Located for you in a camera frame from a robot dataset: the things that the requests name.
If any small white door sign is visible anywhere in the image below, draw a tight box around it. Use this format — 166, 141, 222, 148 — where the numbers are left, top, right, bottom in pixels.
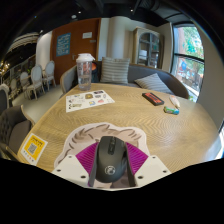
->
81, 31, 94, 40

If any arched wooden shelf cabinet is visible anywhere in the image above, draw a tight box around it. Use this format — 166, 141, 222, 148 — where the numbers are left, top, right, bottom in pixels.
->
132, 26, 165, 70

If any group of white chairs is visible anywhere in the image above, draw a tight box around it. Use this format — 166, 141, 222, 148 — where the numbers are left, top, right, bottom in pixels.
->
19, 60, 56, 101

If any black and red box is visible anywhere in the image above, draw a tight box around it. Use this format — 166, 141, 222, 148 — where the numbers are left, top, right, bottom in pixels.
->
141, 91, 166, 107

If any grey tufted armchair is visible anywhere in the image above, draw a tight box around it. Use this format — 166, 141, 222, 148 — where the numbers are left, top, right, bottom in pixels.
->
0, 104, 36, 160

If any green and blue small pack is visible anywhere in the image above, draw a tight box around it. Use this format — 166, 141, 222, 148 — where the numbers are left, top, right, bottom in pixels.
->
162, 105, 181, 116

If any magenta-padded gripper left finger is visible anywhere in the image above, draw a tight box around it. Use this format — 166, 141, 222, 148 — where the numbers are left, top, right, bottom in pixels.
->
51, 141, 100, 187

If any brown wooden door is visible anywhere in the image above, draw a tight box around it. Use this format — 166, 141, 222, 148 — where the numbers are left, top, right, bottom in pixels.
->
49, 17, 101, 85

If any blue poster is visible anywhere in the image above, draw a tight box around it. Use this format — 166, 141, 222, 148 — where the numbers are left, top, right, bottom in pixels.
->
55, 31, 72, 58

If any white sticker sheet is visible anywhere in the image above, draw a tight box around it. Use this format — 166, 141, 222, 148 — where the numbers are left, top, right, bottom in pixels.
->
65, 89, 116, 114

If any black bag with orange top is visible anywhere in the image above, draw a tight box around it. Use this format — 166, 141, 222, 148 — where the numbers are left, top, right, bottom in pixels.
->
91, 62, 101, 84

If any grey curved sofa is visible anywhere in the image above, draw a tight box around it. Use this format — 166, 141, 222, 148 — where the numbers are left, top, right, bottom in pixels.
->
59, 61, 191, 100

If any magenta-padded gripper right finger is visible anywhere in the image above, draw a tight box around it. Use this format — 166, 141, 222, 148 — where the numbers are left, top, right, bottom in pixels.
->
125, 141, 172, 187

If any cat-shaped mouse pad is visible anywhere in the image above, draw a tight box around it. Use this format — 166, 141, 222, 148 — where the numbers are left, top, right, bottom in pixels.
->
53, 122, 151, 170

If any black-framed window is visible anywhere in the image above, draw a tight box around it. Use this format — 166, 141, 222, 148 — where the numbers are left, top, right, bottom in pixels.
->
171, 23, 205, 102

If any large striped grey pillow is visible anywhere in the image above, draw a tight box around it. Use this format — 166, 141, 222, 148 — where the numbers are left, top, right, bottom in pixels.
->
100, 56, 131, 85

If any black computer mouse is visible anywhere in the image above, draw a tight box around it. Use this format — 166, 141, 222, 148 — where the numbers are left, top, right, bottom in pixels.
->
94, 135, 129, 184

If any clear shaker bottle white lid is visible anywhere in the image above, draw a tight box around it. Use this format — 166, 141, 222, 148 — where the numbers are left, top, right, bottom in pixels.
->
75, 52, 96, 92

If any small striped grey pillow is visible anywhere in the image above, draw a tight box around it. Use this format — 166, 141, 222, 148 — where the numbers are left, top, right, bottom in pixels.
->
133, 72, 175, 95

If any yellow square sticker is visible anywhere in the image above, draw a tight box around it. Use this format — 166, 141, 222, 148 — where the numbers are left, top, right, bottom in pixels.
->
20, 132, 49, 166

